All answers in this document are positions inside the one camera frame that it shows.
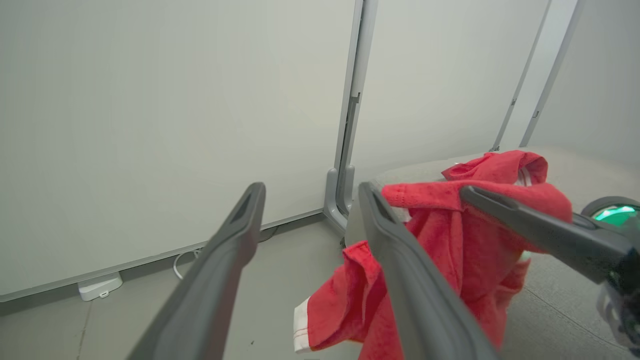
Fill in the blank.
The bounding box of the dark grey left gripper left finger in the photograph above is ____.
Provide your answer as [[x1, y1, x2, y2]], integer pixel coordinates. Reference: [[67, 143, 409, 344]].
[[127, 182, 267, 360]]

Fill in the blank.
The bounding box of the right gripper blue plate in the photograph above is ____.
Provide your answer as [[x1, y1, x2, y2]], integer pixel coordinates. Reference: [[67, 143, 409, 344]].
[[459, 185, 640, 357]]

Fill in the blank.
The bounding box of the wide white partition panel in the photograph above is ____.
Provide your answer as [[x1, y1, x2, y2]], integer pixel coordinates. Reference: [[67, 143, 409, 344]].
[[0, 0, 365, 304]]

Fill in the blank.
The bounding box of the white power adapter box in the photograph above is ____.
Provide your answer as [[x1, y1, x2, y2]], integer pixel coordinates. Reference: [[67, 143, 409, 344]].
[[77, 271, 123, 302]]

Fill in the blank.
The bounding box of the grey partition foot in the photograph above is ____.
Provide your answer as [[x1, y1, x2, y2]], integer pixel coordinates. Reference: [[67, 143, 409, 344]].
[[342, 165, 357, 217], [323, 167, 351, 237]]

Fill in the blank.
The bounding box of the looped white cable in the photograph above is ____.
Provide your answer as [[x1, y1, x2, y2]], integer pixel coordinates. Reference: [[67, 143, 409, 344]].
[[172, 248, 202, 280]]

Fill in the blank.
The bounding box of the red white garment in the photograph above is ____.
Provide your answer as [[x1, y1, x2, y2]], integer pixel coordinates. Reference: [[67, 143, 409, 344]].
[[293, 150, 573, 360]]

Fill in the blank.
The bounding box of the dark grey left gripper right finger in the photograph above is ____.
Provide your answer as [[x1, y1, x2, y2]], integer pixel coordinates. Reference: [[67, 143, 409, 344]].
[[358, 181, 501, 360]]

